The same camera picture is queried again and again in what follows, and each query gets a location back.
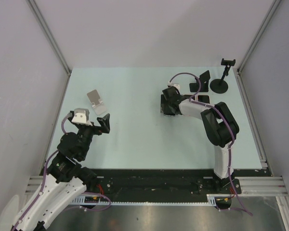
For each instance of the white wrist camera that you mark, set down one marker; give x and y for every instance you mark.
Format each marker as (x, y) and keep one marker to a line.
(81, 117)
(176, 85)

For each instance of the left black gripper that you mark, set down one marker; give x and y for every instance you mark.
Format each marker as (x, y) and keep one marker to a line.
(104, 123)

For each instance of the clear acrylic phone stand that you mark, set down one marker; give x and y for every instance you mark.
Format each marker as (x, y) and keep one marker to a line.
(96, 102)

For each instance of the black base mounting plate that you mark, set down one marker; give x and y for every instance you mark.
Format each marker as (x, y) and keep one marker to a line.
(161, 186)

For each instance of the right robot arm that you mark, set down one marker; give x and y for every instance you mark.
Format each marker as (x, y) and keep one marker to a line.
(220, 126)

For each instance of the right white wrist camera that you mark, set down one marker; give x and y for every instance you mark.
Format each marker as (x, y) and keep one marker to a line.
(176, 85)

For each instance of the black phone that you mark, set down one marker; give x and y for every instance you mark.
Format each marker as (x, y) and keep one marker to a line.
(166, 107)

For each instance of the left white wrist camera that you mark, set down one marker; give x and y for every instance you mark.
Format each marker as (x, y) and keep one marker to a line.
(81, 117)

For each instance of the pink case phone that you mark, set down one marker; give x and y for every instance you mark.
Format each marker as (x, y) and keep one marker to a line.
(203, 98)

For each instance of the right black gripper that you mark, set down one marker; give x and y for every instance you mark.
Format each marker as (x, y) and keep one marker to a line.
(182, 96)

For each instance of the black round-base phone stand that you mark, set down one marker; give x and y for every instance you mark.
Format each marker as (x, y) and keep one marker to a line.
(220, 86)

